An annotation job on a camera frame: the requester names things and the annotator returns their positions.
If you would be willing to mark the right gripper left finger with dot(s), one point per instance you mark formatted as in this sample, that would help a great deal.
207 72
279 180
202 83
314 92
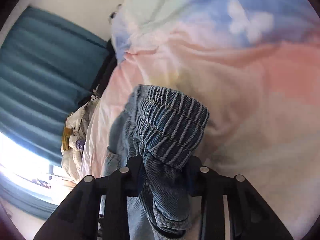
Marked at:
96 200

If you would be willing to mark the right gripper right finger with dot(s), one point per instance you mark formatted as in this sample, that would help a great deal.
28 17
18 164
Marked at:
231 208

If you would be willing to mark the blue denim jeans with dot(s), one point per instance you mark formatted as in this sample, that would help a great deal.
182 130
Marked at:
164 127

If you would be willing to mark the cream puffy jacket pile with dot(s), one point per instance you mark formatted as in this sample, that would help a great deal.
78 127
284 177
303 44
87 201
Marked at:
79 122

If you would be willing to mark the mustard yellow garment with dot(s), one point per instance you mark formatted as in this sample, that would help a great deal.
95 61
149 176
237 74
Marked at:
67 132

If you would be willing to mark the teal curtain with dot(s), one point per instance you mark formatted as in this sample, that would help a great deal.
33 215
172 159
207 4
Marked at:
49 67

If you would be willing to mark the pastel tie-dye duvet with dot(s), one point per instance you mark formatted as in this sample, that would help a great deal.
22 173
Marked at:
254 64

